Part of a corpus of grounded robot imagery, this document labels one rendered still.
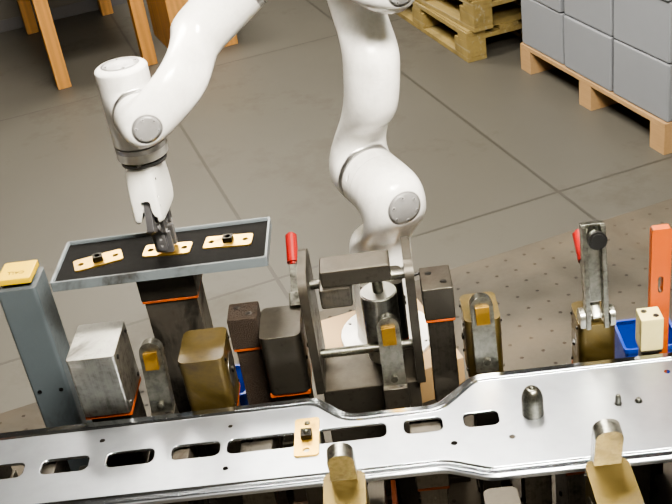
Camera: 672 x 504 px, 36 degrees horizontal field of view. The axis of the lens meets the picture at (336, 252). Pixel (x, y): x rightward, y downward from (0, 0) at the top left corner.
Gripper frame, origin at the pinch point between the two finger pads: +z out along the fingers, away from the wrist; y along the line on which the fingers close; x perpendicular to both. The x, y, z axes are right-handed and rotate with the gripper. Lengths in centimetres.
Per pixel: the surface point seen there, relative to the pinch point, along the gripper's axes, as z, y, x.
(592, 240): -2, 16, 70
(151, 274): 2.6, 7.4, -1.3
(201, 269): 2.8, 6.8, 7.1
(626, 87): 99, -271, 123
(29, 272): 2.5, 3.7, -23.9
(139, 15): 88, -418, -126
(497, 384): 19, 22, 54
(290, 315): 10.6, 10.9, 21.4
